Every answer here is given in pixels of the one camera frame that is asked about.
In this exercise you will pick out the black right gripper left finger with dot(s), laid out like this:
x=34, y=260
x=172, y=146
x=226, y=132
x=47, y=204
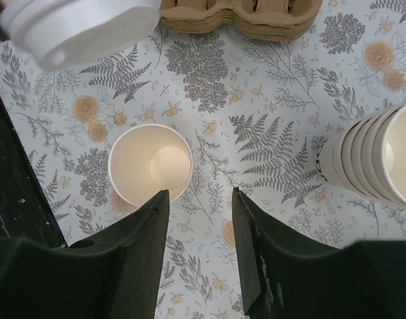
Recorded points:
x=112, y=274

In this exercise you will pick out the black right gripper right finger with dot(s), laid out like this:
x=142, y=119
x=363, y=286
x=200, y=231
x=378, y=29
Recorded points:
x=285, y=274

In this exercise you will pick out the white paper coffee cup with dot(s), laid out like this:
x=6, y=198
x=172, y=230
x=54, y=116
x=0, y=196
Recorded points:
x=147, y=159

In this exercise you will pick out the stack of white paper cups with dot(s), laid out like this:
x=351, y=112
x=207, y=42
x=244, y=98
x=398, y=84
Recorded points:
x=369, y=158

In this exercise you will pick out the brown pulp cup carrier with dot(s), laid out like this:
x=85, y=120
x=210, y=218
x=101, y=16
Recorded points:
x=266, y=20

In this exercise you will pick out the stack of white lids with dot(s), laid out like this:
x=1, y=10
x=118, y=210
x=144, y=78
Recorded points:
x=58, y=34

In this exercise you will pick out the black metal base rail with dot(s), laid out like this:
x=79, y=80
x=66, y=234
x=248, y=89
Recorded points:
x=24, y=210

